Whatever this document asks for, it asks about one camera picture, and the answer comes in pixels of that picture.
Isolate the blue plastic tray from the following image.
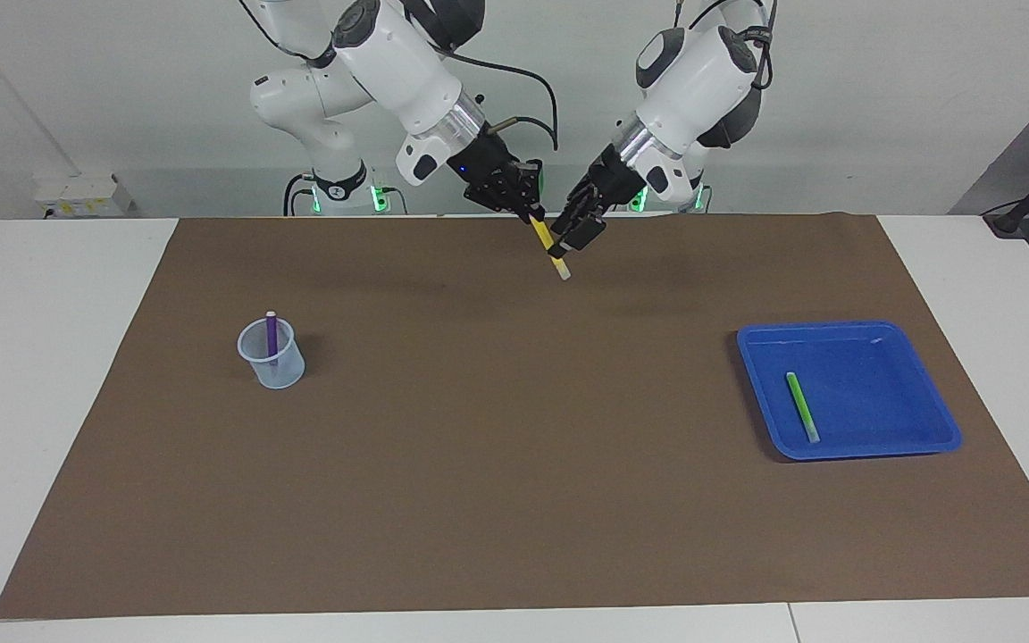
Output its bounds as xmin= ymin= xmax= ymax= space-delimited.
xmin=736 ymin=321 xmax=963 ymax=463

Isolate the green marker pen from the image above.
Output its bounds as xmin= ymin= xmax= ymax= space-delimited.
xmin=785 ymin=372 xmax=822 ymax=446

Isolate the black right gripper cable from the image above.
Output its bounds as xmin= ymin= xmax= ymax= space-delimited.
xmin=443 ymin=49 xmax=562 ymax=153

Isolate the brown table mat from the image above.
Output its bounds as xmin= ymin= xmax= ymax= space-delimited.
xmin=0 ymin=214 xmax=1029 ymax=621

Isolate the white power strip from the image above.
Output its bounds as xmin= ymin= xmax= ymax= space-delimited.
xmin=34 ymin=174 xmax=134 ymax=218

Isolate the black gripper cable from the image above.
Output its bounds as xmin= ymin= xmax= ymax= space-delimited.
xmin=671 ymin=0 xmax=781 ymax=92
xmin=443 ymin=49 xmax=562 ymax=153

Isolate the yellow marker pen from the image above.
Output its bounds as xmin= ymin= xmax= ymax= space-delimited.
xmin=530 ymin=217 xmax=573 ymax=281

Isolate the clear plastic cup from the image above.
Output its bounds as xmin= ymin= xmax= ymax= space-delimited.
xmin=237 ymin=317 xmax=306 ymax=391

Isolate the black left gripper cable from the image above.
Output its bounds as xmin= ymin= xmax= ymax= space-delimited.
xmin=671 ymin=0 xmax=781 ymax=92

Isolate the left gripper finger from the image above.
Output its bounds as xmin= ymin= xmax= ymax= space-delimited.
xmin=548 ymin=198 xmax=589 ymax=242
xmin=566 ymin=213 xmax=610 ymax=255

